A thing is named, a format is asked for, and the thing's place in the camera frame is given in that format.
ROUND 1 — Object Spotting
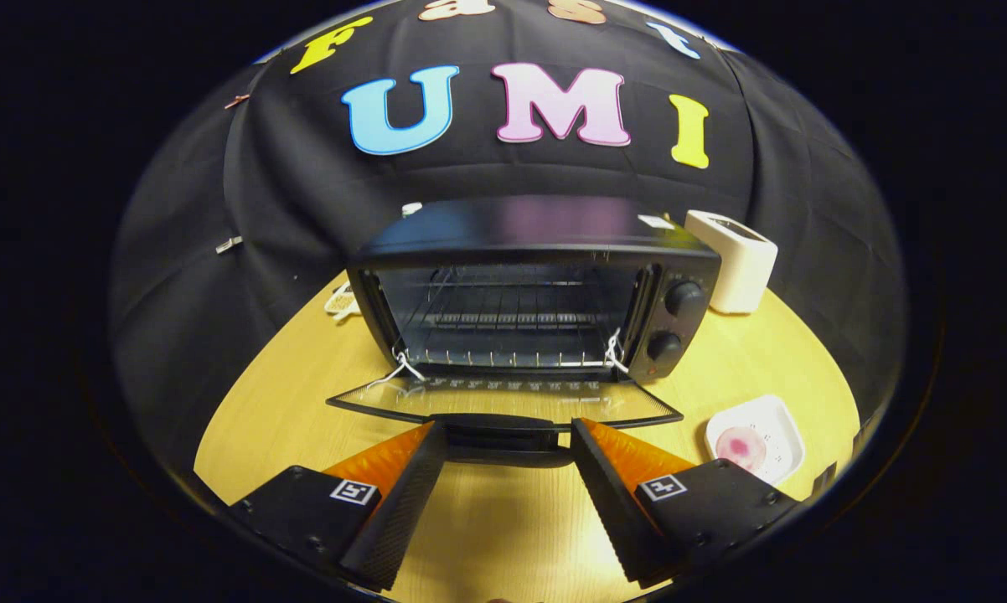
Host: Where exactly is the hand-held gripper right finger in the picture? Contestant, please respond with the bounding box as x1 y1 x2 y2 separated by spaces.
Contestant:
571 417 802 587

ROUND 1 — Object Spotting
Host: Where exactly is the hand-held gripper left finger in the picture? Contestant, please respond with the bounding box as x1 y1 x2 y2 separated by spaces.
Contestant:
227 420 448 592

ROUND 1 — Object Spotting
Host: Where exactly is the pink ham slice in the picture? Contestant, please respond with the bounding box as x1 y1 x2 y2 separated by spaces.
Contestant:
715 425 766 468

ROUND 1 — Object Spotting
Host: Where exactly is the white square plate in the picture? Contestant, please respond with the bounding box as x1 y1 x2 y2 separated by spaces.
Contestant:
705 394 806 487

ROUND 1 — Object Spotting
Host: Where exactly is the black toaster oven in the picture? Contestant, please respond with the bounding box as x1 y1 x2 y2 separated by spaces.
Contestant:
326 195 722 468

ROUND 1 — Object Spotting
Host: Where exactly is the white bread toaster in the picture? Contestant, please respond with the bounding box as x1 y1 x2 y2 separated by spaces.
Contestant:
684 209 779 316

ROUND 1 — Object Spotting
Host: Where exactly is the black backdrop cloth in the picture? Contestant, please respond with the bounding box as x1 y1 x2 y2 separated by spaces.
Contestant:
110 0 906 470

